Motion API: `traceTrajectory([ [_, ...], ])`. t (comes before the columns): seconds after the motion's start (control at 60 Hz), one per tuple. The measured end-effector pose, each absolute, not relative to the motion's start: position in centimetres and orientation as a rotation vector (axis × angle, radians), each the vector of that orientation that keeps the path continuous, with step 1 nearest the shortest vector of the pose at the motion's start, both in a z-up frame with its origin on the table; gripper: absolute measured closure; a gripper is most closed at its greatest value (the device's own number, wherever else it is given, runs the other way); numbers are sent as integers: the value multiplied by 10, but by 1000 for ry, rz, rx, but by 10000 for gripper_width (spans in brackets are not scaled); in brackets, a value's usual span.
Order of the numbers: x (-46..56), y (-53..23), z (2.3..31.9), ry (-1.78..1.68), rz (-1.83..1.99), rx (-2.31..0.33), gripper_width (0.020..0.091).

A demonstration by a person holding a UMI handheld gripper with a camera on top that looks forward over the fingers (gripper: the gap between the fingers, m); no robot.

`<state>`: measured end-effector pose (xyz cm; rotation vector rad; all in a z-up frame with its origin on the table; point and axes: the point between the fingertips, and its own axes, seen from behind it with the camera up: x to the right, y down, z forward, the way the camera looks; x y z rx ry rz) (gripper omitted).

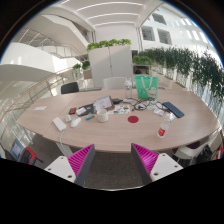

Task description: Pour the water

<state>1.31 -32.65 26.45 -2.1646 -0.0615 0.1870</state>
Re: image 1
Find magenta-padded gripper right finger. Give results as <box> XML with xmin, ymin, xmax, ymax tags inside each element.
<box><xmin>130</xmin><ymin>143</ymin><xmax>184</xmax><ymax>186</ymax></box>

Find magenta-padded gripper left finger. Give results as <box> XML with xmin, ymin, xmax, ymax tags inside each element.
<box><xmin>44</xmin><ymin>143</ymin><xmax>96</xmax><ymax>188</ymax></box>

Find clear red-label water bottle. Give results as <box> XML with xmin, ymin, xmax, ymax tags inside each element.
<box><xmin>157</xmin><ymin>111</ymin><xmax>175</xmax><ymax>139</ymax></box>

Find white computer mouse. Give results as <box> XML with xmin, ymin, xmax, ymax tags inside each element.
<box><xmin>69</xmin><ymin>117</ymin><xmax>82</xmax><ymax>128</ymax></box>

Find white power strip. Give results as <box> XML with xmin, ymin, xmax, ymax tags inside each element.
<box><xmin>52</xmin><ymin>116</ymin><xmax>68</xmax><ymax>132</ymax></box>

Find flat round red coaster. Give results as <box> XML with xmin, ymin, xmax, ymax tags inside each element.
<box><xmin>127</xmin><ymin>115</ymin><xmax>140</xmax><ymax>124</ymax></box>

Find white chair with purple cushion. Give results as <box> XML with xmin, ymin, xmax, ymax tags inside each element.
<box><xmin>173</xmin><ymin>139</ymin><xmax>215</xmax><ymax>166</ymax></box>

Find flat white packet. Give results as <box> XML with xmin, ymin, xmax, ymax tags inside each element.
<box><xmin>153</xmin><ymin>108</ymin><xmax>166</xmax><ymax>117</ymax></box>

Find white grid-pattern mug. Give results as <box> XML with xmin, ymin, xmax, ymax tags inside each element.
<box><xmin>96</xmin><ymin>108</ymin><xmax>110</xmax><ymax>123</ymax></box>

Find red chair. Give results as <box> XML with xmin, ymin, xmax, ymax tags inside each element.
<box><xmin>19</xmin><ymin>146</ymin><xmax>38</xmax><ymax>166</ymax></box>

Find black wallet with white card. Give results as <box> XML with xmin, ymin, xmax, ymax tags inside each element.
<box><xmin>75</xmin><ymin>103</ymin><xmax>96</xmax><ymax>117</ymax></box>

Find colourful sticker sheet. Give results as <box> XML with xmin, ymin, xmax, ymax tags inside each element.
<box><xmin>108</xmin><ymin>104</ymin><xmax>132</xmax><ymax>115</ymax></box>

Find brown notebook with white paper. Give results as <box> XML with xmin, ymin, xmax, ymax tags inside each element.
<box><xmin>93</xmin><ymin>95</ymin><xmax>115</xmax><ymax>112</ymax></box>

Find small white paper sheet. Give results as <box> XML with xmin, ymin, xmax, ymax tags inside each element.
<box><xmin>33</xmin><ymin>105</ymin><xmax>48</xmax><ymax>112</ymax></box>

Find clear white-cap sports bottle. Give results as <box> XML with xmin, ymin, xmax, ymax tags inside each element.
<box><xmin>124</xmin><ymin>77</ymin><xmax>134</xmax><ymax>100</ymax></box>

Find green cat-print tote bag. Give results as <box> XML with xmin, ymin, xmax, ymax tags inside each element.
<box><xmin>134</xmin><ymin>75</ymin><xmax>159</xmax><ymax>100</ymax></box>

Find black chair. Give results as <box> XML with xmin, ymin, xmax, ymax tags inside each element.
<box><xmin>60</xmin><ymin>81</ymin><xmax>80</xmax><ymax>95</ymax></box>

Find glass railing with wooden handrail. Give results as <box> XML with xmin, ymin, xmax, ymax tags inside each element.
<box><xmin>0</xmin><ymin>66</ymin><xmax>75</xmax><ymax>134</ymax></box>

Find slim planter with green plant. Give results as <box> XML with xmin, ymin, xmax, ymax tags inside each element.
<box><xmin>72</xmin><ymin>62</ymin><xmax>83</xmax><ymax>81</ymax></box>

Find brown planter with green plant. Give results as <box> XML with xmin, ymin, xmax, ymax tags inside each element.
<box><xmin>81</xmin><ymin>60</ymin><xmax>93</xmax><ymax>80</ymax></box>

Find white cabinet topped with plants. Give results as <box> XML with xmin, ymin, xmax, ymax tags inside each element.
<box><xmin>87</xmin><ymin>38</ymin><xmax>134</xmax><ymax>89</ymax></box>

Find row of green hedge plants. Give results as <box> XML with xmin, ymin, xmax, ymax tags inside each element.
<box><xmin>138</xmin><ymin>46</ymin><xmax>224</xmax><ymax>99</ymax></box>

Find ceiling strip lights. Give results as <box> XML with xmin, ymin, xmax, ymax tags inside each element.
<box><xmin>75</xmin><ymin>0</ymin><xmax>145</xmax><ymax>28</ymax></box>

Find white power strip cable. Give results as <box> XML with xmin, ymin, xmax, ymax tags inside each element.
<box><xmin>58</xmin><ymin>130</ymin><xmax>67</xmax><ymax>154</ymax></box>

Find tangled black cables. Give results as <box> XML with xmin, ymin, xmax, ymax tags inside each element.
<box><xmin>130</xmin><ymin>97</ymin><xmax>168</xmax><ymax>113</ymax></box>

